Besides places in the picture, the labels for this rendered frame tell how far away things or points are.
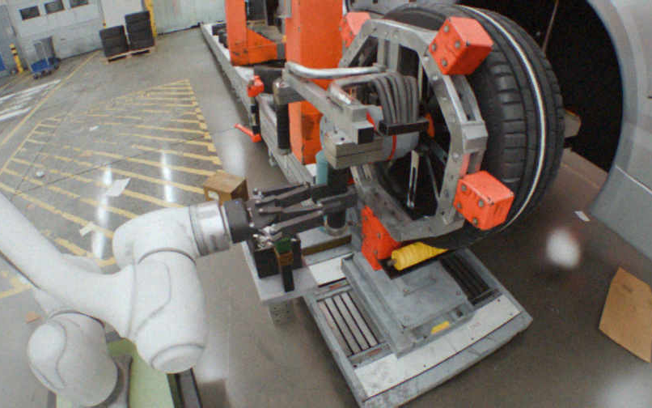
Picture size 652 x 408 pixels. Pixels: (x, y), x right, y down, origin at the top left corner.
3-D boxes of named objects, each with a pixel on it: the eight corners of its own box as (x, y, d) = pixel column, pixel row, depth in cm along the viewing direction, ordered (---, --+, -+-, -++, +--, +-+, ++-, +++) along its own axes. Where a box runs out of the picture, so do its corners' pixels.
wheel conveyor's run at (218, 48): (282, 68, 453) (281, 43, 429) (224, 78, 426) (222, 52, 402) (226, 28, 950) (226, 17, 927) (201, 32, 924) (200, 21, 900)
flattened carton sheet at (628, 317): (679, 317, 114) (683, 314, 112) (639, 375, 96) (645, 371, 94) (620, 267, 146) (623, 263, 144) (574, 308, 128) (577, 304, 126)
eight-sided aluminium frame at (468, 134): (446, 274, 79) (507, 53, 46) (426, 283, 77) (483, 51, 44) (353, 166, 118) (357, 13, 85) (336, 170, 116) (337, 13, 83)
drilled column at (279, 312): (295, 319, 134) (285, 250, 108) (273, 325, 131) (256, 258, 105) (287, 302, 141) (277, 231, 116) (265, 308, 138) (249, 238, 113)
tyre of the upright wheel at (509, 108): (419, 201, 129) (560, 255, 69) (367, 217, 122) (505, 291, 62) (396, 34, 111) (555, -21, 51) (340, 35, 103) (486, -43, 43)
